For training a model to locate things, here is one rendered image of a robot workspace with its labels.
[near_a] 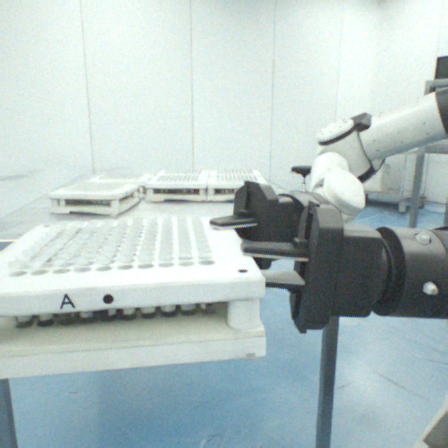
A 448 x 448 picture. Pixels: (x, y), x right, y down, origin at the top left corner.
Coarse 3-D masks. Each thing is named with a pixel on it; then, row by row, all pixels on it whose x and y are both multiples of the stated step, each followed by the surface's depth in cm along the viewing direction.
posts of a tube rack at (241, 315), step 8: (232, 304) 34; (240, 304) 34; (248, 304) 34; (256, 304) 34; (232, 312) 34; (240, 312) 34; (248, 312) 34; (256, 312) 34; (232, 320) 34; (240, 320) 34; (248, 320) 34; (256, 320) 34; (232, 328) 35; (240, 328) 34; (248, 328) 34
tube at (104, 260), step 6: (96, 258) 36; (102, 258) 36; (108, 258) 35; (96, 264) 35; (102, 264) 35; (108, 264) 35; (96, 270) 36; (102, 270) 35; (108, 270) 36; (102, 312) 36; (108, 312) 36; (114, 312) 37; (102, 318) 36; (108, 318) 36; (114, 318) 37
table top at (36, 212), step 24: (48, 192) 189; (288, 192) 192; (24, 216) 142; (48, 216) 142; (72, 216) 142; (96, 216) 142; (120, 216) 142; (144, 216) 142; (216, 216) 142; (0, 240) 113
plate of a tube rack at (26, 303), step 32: (160, 224) 52; (0, 256) 40; (224, 256) 38; (0, 288) 32; (32, 288) 32; (64, 288) 32; (96, 288) 32; (128, 288) 32; (160, 288) 32; (192, 288) 32; (224, 288) 33; (256, 288) 33
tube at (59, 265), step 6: (60, 258) 36; (66, 258) 36; (54, 264) 35; (60, 264) 35; (66, 264) 35; (54, 270) 35; (60, 270) 35; (66, 270) 35; (66, 312) 36; (72, 312) 36; (60, 318) 36; (66, 318) 36; (72, 318) 36; (66, 324) 36
